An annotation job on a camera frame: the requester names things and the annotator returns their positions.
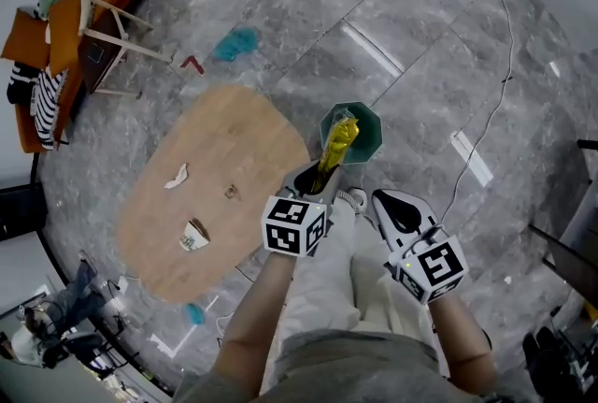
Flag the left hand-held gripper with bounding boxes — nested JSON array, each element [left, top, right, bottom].
[[261, 159, 345, 259]]

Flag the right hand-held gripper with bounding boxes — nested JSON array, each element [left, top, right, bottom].
[[371, 188, 470, 306]]

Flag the yellow snack wrapper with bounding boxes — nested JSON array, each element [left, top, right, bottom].
[[311, 117, 362, 196]]

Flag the green waste bin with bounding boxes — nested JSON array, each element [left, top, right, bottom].
[[319, 100, 385, 166]]

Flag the paper cup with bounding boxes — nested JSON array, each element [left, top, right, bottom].
[[178, 217, 212, 253]]

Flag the white tissue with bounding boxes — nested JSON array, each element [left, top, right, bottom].
[[164, 162, 191, 191]]

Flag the person's right forearm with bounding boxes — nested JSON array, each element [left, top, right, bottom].
[[426, 291, 498, 396]]

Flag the person's left forearm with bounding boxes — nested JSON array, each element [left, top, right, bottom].
[[212, 250, 299, 401]]

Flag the oval wooden table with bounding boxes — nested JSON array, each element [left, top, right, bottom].
[[116, 84, 312, 305]]

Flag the person's beige trousers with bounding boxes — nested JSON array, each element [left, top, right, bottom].
[[274, 198, 446, 375]]

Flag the person's grey shirt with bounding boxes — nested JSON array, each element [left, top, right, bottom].
[[171, 329, 538, 403]]

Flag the large teal cloth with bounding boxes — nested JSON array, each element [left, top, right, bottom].
[[211, 26, 262, 64]]

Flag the red tape corner mark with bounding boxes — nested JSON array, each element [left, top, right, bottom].
[[178, 54, 206, 77]]

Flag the small teal cloth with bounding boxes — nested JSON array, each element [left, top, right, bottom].
[[183, 302, 207, 327]]

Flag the white tape corner mark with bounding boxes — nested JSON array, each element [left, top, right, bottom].
[[148, 295, 221, 359]]

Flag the black phone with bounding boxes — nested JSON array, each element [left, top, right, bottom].
[[85, 40, 107, 65]]

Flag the black white striped blanket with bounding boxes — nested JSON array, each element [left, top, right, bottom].
[[29, 67, 70, 151]]

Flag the orange cushion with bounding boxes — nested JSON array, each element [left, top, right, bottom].
[[0, 7, 52, 71], [47, 0, 93, 79]]

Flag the black white striped pillow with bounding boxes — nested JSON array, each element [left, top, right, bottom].
[[6, 61, 42, 107]]

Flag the right hand-held gripper camera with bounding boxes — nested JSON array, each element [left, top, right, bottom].
[[413, 230, 445, 255]]

